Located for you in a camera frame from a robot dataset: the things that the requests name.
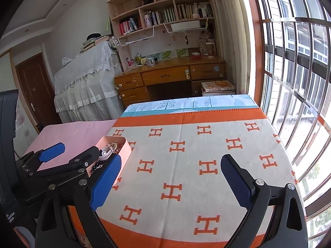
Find orange and white blanket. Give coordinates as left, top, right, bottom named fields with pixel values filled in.
left=68, top=107, right=302, bottom=248

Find brown wooden door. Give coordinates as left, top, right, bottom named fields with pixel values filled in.
left=15, top=53, right=62, bottom=135

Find empty white wire basket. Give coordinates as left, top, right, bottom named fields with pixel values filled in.
left=117, top=26, right=156, bottom=46

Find pink bedsheet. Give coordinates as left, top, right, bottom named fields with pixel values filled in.
left=16, top=120, right=117, bottom=171

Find rows of shelf books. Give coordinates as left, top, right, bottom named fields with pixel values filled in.
left=118, top=1, right=215, bottom=35

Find metal window grille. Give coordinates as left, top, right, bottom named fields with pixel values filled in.
left=248, top=0, right=331, bottom=241

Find white wire basket with tray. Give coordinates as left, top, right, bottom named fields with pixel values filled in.
left=163, top=18, right=209, bottom=34

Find beige curtain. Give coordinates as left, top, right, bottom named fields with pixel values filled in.
left=207, top=0, right=255, bottom=96

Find light blue printed sheet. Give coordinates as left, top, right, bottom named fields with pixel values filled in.
left=121, top=94, right=259, bottom=117

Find stack of books on cover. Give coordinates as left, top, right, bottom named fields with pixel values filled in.
left=79, top=33, right=112, bottom=55

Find smartwatch with pale strap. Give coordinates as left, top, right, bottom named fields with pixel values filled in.
left=100, top=145, right=115, bottom=161

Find stack of large books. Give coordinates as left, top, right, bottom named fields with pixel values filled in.
left=201, top=81, right=236, bottom=95

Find wooden desk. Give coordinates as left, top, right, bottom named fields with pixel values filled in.
left=114, top=56, right=226, bottom=109

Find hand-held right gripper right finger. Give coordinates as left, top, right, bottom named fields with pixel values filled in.
left=220, top=154, right=309, bottom=248

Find black bead bracelet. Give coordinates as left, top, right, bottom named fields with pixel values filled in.
left=90, top=160, right=104, bottom=173

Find pink tray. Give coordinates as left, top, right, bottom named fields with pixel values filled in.
left=88, top=136, right=127, bottom=189

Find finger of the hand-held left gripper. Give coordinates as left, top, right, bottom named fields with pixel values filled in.
left=24, top=146, right=101, bottom=202
left=16, top=142, right=66, bottom=172

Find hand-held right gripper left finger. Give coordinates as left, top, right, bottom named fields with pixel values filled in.
left=35, top=154, right=122, bottom=248

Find floral container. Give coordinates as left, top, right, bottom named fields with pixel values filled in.
left=199, top=41, right=216, bottom=57

